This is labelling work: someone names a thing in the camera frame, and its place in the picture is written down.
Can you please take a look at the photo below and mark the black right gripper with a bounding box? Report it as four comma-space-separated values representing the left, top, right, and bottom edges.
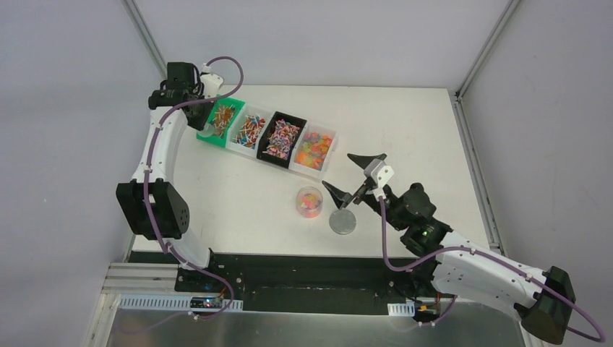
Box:
322, 154, 406, 232

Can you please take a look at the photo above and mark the translucent plastic scoop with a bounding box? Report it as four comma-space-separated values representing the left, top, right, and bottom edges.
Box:
197, 123, 215, 138

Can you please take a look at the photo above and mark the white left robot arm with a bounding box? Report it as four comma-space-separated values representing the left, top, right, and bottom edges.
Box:
116, 62, 220, 293

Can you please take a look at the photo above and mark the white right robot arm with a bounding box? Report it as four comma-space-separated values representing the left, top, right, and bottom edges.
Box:
322, 153, 576, 345

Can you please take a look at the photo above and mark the green candy bin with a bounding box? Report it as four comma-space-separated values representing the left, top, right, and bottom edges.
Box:
196, 98, 245, 147

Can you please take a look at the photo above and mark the clear jar lid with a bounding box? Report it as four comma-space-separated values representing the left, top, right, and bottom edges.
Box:
329, 209, 356, 235

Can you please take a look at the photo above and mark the white star candy bin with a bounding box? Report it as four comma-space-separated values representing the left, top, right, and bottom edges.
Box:
288, 121, 339, 180

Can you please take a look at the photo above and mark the clear plastic jar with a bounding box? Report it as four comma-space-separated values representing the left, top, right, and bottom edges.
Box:
296, 187, 323, 218

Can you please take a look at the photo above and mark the white lollipop bin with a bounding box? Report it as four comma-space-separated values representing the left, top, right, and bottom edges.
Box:
226, 103, 274, 158

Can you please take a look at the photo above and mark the black swirl lollipop bin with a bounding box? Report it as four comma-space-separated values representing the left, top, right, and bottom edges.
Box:
256, 111, 307, 168

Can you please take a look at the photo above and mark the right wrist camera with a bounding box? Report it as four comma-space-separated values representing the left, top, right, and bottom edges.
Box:
364, 159, 395, 192

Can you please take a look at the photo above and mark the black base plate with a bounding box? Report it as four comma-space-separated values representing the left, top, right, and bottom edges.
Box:
173, 252, 456, 317

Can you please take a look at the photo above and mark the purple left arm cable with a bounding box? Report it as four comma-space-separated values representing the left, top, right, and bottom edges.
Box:
142, 56, 245, 269

